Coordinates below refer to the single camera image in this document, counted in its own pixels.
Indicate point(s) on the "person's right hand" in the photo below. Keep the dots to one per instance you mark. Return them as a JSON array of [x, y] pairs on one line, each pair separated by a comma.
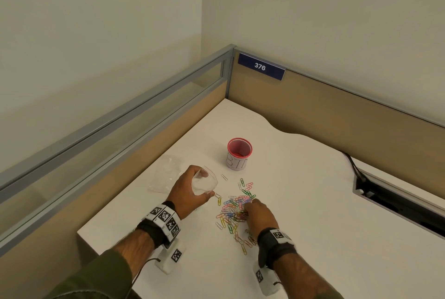
[[260, 217]]

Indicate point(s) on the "person's left hand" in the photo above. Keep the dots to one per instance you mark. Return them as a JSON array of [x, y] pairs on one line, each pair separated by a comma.
[[180, 194]]

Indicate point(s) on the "red cup with paper label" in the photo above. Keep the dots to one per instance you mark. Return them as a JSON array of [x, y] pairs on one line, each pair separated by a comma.
[[238, 162]]

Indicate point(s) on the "stack of clear plastic bags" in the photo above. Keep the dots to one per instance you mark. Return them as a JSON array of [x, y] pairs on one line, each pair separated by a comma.
[[163, 177]]

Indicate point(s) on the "blue sign plate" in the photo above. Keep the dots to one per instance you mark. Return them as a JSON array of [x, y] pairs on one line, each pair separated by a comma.
[[260, 66]]

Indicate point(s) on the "person's right forearm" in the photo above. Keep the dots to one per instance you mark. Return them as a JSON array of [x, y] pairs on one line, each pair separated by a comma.
[[302, 274]]

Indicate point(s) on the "olive green sleeve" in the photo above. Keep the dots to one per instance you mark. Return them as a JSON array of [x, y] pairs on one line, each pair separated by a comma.
[[90, 281]]

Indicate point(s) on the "small clear plastic bag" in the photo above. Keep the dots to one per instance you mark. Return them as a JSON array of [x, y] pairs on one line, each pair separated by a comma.
[[205, 184]]

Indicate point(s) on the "beige partition panel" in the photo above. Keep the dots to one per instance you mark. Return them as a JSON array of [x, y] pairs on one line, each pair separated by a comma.
[[330, 118]]

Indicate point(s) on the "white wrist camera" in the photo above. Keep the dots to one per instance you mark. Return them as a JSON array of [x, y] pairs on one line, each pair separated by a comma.
[[172, 257], [266, 279]]

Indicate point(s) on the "person's left forearm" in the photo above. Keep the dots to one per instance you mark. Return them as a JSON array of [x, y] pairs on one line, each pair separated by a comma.
[[134, 250]]

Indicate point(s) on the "left wristband with marker tags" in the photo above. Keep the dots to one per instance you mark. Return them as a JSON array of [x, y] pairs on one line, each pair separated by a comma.
[[165, 215]]

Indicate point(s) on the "pile of coloured paper clips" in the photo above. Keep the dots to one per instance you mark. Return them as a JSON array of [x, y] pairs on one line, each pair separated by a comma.
[[233, 210]]

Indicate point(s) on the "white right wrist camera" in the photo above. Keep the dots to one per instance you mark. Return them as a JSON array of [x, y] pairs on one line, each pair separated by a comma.
[[266, 279]]

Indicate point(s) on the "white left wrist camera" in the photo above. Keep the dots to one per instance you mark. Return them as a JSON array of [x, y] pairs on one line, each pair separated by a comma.
[[172, 257]]

